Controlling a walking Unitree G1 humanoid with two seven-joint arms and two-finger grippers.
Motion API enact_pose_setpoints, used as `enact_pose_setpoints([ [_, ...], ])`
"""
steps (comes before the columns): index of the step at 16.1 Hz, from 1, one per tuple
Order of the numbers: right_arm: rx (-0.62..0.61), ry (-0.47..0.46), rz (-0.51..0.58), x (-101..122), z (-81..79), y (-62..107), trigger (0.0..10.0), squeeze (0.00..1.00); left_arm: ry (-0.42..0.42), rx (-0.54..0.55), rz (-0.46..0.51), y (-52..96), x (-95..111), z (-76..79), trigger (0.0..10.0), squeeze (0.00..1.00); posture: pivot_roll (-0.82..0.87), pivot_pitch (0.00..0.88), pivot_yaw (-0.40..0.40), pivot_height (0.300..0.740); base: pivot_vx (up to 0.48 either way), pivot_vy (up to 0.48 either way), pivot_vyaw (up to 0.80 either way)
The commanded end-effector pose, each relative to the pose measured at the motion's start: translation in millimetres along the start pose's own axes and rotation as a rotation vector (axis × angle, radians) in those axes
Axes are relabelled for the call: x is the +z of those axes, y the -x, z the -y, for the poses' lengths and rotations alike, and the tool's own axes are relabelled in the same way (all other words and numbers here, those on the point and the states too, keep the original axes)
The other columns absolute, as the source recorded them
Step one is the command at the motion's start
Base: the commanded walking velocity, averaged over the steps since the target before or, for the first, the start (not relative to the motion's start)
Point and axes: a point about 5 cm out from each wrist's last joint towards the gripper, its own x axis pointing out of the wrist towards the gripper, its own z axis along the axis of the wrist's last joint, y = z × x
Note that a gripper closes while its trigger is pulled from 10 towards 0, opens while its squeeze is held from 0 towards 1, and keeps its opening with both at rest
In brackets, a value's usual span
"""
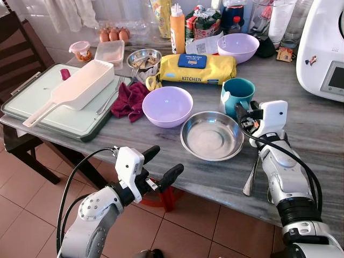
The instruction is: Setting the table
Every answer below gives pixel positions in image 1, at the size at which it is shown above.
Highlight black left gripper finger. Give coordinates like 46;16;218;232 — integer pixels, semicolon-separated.
141;145;161;164
159;163;184;188

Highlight teal ceramic mug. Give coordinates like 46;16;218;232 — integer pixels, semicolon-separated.
220;77;256;117

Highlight red stool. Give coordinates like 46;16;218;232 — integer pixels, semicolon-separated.
140;177;178;212

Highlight wide stainless steel bowl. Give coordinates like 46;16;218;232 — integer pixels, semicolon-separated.
180;111;245;162

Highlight yellow kitchen wipes pack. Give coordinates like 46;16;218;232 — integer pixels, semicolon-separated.
155;52;238;86

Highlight matte lilac plastic bowl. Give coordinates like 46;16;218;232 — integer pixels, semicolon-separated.
141;86;194;129

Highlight maroon cloth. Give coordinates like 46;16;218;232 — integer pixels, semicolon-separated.
110;81;152;124

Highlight stainless steel spoon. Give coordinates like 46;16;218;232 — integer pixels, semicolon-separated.
242;156;262;197

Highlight glossy lilac plastic bowl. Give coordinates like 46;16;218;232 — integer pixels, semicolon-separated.
217;33;260;65

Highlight black pouch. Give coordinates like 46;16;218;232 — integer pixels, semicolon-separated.
255;36;278;59

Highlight small brown card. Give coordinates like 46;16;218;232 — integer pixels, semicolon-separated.
276;46;296;63

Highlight white printed paper sheet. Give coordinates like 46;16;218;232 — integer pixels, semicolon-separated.
199;32;232;55

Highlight stainless steel fork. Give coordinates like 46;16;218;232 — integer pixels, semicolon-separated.
96;75;127;115

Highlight black robot foot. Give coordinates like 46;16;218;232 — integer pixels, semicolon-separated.
134;248;165;258

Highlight small red-capped bottle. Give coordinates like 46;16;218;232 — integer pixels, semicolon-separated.
230;16;243;34

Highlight green snack bag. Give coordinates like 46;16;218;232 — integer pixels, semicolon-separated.
185;5;223;45

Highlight dark blue jar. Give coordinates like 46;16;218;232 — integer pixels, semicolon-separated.
221;0;246;31

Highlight white kitchen cooking machine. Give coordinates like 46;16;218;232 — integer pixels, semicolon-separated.
296;0;344;103

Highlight small stainless steel bowl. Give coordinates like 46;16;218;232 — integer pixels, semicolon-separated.
126;48;163;71

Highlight white plastic scoop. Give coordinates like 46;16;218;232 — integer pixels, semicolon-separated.
22;59;116;129

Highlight orange sauce squeeze bottle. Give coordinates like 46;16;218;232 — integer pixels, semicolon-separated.
169;4;187;55

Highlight clear plastic food box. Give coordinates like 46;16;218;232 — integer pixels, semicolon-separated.
95;40;126;67

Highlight yellow food packet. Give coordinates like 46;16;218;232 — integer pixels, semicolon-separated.
150;0;173;39

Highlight small pink-lidded snack tub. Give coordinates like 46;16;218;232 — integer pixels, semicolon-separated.
68;40;92;62

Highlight pale green tray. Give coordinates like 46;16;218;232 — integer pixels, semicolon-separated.
1;63;127;142

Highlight white hanging towel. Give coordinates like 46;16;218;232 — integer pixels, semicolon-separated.
42;0;101;33

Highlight dark wooden chair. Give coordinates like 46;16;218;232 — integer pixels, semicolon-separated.
0;10;41;104

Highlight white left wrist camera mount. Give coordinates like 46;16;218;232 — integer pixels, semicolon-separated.
114;146;145;204

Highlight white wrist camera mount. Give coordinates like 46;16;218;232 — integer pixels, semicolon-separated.
252;100;289;142
114;146;145;204

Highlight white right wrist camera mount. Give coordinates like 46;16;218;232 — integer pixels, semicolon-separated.
252;100;289;142

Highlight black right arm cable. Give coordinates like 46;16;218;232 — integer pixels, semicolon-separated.
236;110;324;217

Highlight yellow-handled scissors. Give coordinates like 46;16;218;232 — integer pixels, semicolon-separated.
145;75;162;91

